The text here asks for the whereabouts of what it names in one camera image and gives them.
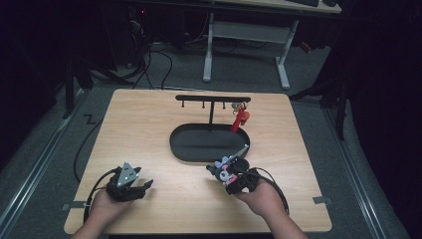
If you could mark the person's right hand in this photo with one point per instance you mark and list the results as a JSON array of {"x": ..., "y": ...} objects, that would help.
[{"x": 265, "y": 199}]

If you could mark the white frame wooden desk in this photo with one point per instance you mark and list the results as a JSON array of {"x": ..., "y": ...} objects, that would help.
[{"x": 249, "y": 31}]

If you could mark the metal floor rail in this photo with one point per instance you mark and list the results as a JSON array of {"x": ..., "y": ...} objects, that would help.
[
  {"x": 356, "y": 179},
  {"x": 40, "y": 162}
]

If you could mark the black keyboard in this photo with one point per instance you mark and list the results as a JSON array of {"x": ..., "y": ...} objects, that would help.
[{"x": 303, "y": 2}]

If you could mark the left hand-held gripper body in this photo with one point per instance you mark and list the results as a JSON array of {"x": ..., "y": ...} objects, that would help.
[{"x": 124, "y": 186}]

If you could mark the person's left hand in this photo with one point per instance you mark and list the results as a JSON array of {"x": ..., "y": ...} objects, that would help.
[{"x": 107, "y": 207}]

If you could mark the black key holder stand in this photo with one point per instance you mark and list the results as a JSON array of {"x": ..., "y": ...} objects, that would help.
[{"x": 205, "y": 144}]

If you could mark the black metal stand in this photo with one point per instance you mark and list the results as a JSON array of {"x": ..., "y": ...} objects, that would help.
[
  {"x": 71, "y": 86},
  {"x": 338, "y": 99}
]

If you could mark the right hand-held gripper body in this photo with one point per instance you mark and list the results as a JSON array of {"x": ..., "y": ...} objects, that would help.
[{"x": 249, "y": 181}]

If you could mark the grey tape strip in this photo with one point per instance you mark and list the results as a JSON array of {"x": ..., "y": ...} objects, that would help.
[
  {"x": 321, "y": 200},
  {"x": 71, "y": 206}
]

